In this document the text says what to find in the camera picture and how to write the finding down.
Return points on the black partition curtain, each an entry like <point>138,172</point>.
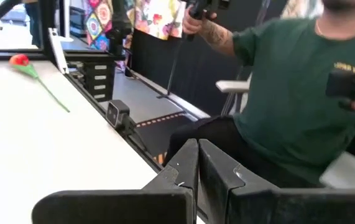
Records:
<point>196,77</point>

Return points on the floral patterned cloth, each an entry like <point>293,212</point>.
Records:
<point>155,18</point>

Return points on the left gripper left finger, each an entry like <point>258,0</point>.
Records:
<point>118,207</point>

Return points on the silver metal strut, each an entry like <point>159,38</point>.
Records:
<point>57,53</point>

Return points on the black drawer unit white labels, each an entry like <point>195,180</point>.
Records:
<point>99,81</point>

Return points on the black mat orange-striped edge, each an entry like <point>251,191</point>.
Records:
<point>158,133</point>

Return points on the colourful patchwork quilt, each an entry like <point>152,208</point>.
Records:
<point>98,21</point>

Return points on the person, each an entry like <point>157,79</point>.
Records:
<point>289,93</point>

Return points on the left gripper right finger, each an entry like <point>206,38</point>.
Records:
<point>258,207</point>

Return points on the small black table camera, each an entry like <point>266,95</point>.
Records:
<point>116,112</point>

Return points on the orange artificial tulip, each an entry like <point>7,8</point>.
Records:
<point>18,59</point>

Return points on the white chair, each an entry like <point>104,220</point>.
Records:
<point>345,171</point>

